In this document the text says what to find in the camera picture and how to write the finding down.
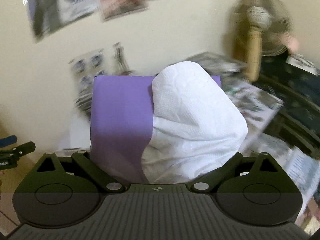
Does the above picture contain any purple tissue pack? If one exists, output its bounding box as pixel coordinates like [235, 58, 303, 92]
[90, 61, 248, 184]

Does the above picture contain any standing electric fan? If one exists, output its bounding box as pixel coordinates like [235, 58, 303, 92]
[231, 0, 293, 82]

